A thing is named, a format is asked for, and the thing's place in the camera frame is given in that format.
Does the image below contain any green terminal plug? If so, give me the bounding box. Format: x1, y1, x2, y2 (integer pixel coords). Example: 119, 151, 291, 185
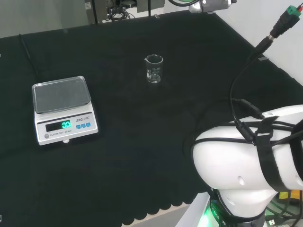
283, 5, 301, 17

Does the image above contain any clear glass beaker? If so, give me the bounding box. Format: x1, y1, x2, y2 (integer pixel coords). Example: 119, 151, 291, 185
144, 54, 164, 84

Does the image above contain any black cable with barrel connector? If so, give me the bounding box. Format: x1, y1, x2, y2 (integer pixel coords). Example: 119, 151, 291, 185
228, 9, 303, 145

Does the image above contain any black table cloth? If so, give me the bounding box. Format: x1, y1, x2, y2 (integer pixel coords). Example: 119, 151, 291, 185
0, 10, 303, 227

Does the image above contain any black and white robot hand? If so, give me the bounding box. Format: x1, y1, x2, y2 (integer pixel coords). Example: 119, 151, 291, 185
188, 0, 238, 14

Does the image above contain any white electronic balance steel pan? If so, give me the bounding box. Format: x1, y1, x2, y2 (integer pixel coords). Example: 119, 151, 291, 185
32, 75, 99, 147

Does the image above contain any black balance power cable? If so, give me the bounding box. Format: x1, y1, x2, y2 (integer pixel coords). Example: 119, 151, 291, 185
18, 33, 42, 81

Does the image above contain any yellow stop button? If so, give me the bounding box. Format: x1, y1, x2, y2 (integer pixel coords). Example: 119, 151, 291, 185
278, 190, 303, 206

